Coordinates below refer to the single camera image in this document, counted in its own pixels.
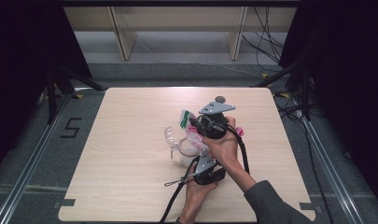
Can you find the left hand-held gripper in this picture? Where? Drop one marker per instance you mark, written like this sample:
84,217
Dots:
208,174

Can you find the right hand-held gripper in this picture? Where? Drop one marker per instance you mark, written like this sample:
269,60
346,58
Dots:
212,124

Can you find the clear jar with beige rim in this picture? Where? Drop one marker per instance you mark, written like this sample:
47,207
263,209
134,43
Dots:
189,159

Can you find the person's left hand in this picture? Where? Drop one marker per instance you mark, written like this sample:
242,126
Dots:
194,196

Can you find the person's right hand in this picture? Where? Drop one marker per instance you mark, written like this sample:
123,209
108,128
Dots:
224,149

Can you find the yellow tape piece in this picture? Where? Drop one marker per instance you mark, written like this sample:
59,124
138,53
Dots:
264,75
284,95

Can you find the black metal stand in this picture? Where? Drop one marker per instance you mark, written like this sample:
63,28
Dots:
51,93
306,93

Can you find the dark tape marker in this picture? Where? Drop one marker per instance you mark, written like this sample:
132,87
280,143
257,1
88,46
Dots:
65,203
309,207

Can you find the beige office desk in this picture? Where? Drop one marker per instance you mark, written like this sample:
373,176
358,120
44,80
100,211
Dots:
177,18

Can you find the black curtain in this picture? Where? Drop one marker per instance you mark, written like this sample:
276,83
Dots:
348,77
21,62

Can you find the aluminium floor rail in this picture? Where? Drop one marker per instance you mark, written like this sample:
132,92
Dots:
333,174
31,168

